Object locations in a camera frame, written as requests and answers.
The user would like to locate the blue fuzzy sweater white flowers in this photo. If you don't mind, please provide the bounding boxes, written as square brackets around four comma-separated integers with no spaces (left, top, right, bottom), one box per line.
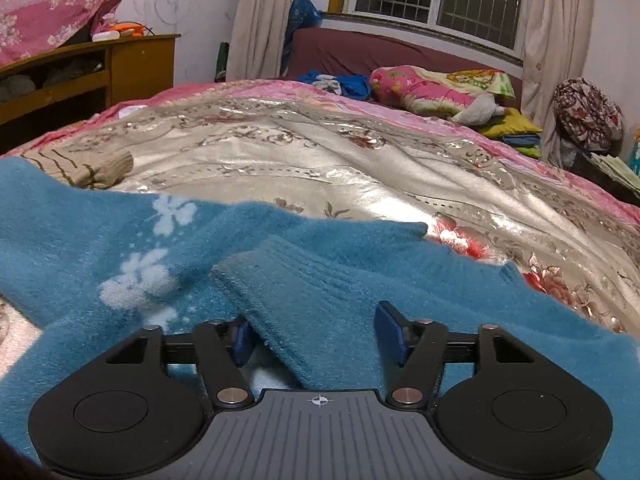
[1,157,639,479]

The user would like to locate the blue clothes pile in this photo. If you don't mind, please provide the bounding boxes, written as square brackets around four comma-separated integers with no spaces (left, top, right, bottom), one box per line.
[296,70,372,101]

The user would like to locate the beige striped knit sweater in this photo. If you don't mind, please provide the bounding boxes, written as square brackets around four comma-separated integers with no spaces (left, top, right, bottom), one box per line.
[20,148,134,190]

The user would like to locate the silver pink floral bedspread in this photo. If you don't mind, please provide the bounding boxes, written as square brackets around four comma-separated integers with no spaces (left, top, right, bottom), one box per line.
[14,80,639,334]

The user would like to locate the yellow folded cloth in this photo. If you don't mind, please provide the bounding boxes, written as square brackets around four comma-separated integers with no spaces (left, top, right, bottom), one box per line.
[476,107,542,140]

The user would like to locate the grey white plush cloth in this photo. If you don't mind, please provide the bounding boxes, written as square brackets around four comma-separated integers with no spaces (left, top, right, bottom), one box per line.
[450,93,506,127]

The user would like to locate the pink yellow floral blanket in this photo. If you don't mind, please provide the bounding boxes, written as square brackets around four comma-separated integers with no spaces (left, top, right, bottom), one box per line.
[369,65,515,120]

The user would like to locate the stack of papers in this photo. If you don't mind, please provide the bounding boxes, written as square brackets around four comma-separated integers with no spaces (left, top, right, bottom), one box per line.
[590,153,640,193]

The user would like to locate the green bottle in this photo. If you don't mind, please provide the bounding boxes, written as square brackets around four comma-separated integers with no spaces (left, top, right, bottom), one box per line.
[215,41,229,82]

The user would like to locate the dark floral fabric bundle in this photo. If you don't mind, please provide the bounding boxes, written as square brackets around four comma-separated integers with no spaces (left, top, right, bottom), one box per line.
[552,77,625,153]

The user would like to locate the brown wooden cabinet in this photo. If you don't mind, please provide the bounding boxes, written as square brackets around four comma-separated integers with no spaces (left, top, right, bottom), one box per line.
[1,34,180,124]

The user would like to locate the orange object on cabinet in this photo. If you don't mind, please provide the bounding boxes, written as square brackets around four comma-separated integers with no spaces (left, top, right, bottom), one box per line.
[108,22,154,38]

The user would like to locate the blue bag behind curtain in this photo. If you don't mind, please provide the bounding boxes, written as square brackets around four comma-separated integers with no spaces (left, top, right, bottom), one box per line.
[280,0,323,75]

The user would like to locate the left beige curtain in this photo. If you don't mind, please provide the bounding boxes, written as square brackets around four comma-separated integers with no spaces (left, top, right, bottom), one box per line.
[226,0,293,81]

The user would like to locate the beige curtain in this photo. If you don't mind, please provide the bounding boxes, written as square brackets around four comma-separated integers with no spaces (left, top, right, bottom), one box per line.
[521,0,594,167]
[226,0,293,81]

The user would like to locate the right beige curtain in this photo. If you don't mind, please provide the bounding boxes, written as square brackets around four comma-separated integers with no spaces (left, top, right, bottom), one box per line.
[521,0,594,167]

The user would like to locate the pink floral folded quilt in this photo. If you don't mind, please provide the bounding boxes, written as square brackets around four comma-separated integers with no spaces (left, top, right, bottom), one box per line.
[1,0,122,65]

